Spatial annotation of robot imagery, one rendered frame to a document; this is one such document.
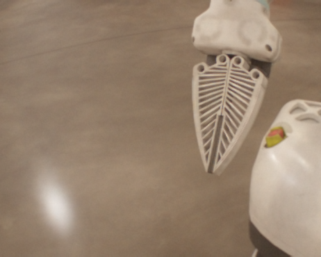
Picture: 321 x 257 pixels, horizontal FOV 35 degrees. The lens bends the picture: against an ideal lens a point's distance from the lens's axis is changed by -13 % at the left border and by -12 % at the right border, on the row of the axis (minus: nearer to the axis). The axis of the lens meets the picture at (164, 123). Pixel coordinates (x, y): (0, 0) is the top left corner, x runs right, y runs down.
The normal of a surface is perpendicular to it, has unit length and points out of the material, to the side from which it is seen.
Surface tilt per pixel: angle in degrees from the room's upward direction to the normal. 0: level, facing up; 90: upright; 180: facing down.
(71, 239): 0
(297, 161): 28
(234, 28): 55
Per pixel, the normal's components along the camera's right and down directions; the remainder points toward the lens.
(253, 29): -0.38, -0.19
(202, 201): -0.10, -0.90
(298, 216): -0.73, -0.18
